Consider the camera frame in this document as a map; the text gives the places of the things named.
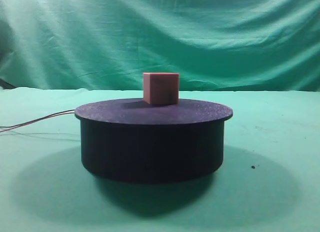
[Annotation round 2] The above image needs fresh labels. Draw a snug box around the pink cube block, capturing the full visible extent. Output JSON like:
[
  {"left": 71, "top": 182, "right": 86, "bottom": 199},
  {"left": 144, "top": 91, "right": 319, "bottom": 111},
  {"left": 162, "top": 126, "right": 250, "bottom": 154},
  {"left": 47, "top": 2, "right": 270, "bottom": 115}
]
[{"left": 143, "top": 72, "right": 180, "bottom": 105}]

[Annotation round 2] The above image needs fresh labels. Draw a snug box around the black round turntable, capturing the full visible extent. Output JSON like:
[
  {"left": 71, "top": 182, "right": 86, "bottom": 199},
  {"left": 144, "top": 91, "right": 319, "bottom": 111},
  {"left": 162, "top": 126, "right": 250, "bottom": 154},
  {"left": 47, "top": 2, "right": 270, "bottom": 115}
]
[{"left": 74, "top": 98, "right": 233, "bottom": 184}]

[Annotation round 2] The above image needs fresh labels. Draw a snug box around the green backdrop cloth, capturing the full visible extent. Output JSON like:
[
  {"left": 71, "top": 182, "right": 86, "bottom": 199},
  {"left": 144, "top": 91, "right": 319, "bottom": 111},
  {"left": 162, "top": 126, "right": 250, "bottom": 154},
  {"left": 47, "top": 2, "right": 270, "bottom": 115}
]
[{"left": 0, "top": 0, "right": 320, "bottom": 91}]

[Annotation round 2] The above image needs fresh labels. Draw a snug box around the green table cloth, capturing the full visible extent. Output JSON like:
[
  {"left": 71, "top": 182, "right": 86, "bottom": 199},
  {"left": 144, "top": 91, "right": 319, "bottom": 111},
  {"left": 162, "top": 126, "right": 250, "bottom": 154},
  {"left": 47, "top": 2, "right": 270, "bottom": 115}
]
[{"left": 0, "top": 87, "right": 320, "bottom": 232}]

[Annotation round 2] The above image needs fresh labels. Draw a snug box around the black wire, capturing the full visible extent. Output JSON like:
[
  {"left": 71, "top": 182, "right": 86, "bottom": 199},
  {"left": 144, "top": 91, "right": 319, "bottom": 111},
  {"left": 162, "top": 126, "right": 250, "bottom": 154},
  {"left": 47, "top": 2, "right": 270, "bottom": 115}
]
[{"left": 0, "top": 112, "right": 76, "bottom": 133}]

